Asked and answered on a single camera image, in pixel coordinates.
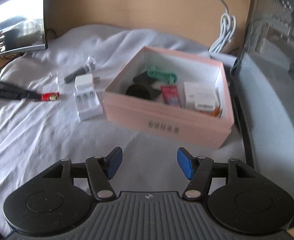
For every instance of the white box with hang tab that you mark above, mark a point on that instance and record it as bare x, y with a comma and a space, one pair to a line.
199, 96

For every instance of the plain white box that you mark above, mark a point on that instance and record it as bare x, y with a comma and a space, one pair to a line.
88, 102

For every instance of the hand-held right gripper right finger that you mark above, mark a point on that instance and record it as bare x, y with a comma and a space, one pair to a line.
184, 162

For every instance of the curved computer monitor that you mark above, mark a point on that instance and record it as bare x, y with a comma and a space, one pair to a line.
14, 25

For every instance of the black plastic nozzle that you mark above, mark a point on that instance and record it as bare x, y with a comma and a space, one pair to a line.
138, 91

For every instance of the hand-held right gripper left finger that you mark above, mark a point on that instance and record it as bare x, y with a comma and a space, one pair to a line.
113, 162

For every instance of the orange small object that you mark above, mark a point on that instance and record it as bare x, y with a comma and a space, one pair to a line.
215, 111

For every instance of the glass-sided computer case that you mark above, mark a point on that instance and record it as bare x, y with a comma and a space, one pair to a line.
274, 92

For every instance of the clear plastic wrapper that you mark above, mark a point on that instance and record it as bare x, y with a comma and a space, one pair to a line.
53, 76

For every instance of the red and blue packet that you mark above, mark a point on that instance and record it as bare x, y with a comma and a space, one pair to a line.
170, 95

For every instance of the pink cardboard box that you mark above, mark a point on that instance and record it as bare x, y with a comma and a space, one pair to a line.
167, 127

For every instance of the white cloth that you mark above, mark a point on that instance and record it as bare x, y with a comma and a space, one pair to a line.
49, 135

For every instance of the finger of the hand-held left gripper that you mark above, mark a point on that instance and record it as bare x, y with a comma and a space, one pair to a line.
14, 93

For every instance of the mint green plastic object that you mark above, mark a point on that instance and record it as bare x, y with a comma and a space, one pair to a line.
162, 75

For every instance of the black stick tool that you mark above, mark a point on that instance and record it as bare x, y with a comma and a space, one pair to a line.
78, 72

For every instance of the clear plastic cap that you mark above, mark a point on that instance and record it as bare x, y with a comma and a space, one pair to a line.
90, 60

